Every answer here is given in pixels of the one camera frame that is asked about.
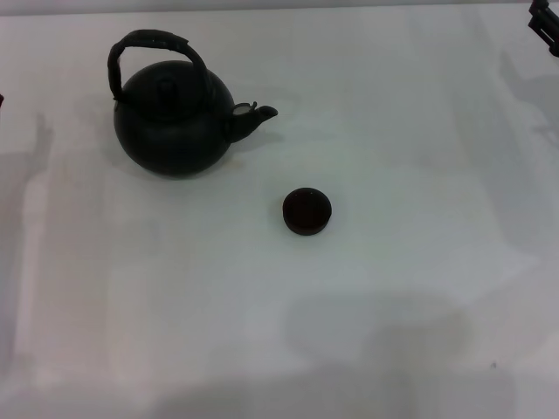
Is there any black round teapot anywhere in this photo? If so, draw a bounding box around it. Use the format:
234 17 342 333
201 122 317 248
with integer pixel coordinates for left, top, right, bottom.
106 27 280 179

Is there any small dark teacup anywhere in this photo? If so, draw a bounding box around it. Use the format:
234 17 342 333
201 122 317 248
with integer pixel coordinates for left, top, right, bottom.
281 186 334 237

